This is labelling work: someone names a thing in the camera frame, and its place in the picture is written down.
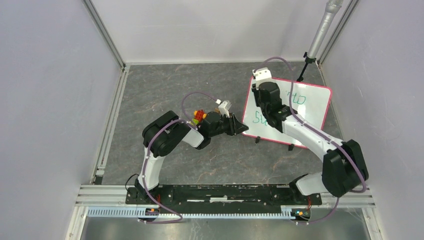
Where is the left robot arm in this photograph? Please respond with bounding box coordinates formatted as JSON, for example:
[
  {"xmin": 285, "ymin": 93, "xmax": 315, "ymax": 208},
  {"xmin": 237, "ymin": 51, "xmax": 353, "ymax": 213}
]
[{"xmin": 134, "ymin": 110, "xmax": 249, "ymax": 204}]

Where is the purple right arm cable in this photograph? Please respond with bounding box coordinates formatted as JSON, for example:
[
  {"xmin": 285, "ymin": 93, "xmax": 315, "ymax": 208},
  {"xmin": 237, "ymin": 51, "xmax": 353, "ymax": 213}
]
[{"xmin": 255, "ymin": 56, "xmax": 368, "ymax": 226}]

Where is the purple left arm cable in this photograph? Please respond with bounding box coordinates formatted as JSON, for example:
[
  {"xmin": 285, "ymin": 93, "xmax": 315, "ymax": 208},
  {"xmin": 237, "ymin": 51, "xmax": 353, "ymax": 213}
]
[{"xmin": 137, "ymin": 92, "xmax": 223, "ymax": 225}]

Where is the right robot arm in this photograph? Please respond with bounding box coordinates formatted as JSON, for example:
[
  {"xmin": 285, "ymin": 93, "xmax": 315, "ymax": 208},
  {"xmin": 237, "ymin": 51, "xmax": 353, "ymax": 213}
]
[{"xmin": 251, "ymin": 81, "xmax": 369, "ymax": 204}]

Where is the red yellow toy block car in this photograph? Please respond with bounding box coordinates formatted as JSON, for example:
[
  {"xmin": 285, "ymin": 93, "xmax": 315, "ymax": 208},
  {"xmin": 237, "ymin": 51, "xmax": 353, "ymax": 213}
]
[{"xmin": 191, "ymin": 109, "xmax": 207, "ymax": 126}]

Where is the pink framed whiteboard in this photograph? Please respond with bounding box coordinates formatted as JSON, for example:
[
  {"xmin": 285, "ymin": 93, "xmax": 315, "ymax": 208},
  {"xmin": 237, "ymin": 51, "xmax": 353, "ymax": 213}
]
[{"xmin": 242, "ymin": 82, "xmax": 332, "ymax": 148}]

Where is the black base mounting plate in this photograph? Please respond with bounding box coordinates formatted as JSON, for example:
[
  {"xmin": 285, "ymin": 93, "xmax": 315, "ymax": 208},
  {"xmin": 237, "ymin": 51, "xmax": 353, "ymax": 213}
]
[{"xmin": 125, "ymin": 184, "xmax": 323, "ymax": 215}]

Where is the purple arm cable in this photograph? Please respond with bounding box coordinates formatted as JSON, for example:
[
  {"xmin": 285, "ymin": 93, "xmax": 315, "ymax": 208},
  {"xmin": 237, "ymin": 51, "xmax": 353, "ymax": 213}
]
[
  {"xmin": 255, "ymin": 56, "xmax": 368, "ymax": 226},
  {"xmin": 137, "ymin": 92, "xmax": 223, "ymax": 225}
]

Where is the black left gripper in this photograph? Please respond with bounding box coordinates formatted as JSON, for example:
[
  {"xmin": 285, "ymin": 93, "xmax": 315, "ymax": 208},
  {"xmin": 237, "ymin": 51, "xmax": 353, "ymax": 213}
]
[{"xmin": 209, "ymin": 112, "xmax": 249, "ymax": 138}]

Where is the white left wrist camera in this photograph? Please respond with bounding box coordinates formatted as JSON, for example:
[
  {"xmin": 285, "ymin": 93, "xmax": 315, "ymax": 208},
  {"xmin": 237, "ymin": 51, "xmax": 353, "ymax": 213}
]
[{"xmin": 218, "ymin": 100, "xmax": 232, "ymax": 118}]

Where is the white slotted cable duct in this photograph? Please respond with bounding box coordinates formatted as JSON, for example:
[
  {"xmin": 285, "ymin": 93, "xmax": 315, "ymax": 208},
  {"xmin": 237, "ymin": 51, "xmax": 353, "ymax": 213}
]
[{"xmin": 87, "ymin": 206, "xmax": 310, "ymax": 220}]

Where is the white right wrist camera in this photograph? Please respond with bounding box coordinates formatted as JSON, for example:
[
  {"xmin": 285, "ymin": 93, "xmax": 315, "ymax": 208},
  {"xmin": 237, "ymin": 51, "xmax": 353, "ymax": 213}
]
[{"xmin": 252, "ymin": 67, "xmax": 273, "ymax": 85}]

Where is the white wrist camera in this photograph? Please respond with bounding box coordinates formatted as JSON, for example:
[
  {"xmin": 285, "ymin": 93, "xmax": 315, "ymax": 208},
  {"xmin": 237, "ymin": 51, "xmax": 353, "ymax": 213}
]
[
  {"xmin": 252, "ymin": 67, "xmax": 273, "ymax": 85},
  {"xmin": 218, "ymin": 100, "xmax": 232, "ymax": 118}
]

